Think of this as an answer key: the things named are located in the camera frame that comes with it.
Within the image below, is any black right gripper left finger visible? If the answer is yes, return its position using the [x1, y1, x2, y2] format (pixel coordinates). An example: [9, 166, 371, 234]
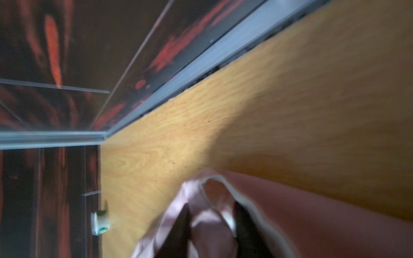
[155, 203, 191, 258]

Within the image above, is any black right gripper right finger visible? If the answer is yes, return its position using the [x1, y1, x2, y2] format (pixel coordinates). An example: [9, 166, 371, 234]
[233, 202, 274, 258]

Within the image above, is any pink zip jacket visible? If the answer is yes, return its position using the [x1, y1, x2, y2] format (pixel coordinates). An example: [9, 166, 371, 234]
[133, 169, 413, 258]

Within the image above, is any small white tape roll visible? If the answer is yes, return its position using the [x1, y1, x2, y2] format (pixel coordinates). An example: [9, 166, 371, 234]
[90, 210, 110, 236]

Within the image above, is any aluminium corner post left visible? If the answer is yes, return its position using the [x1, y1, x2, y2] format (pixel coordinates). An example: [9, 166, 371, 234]
[1, 131, 106, 150]

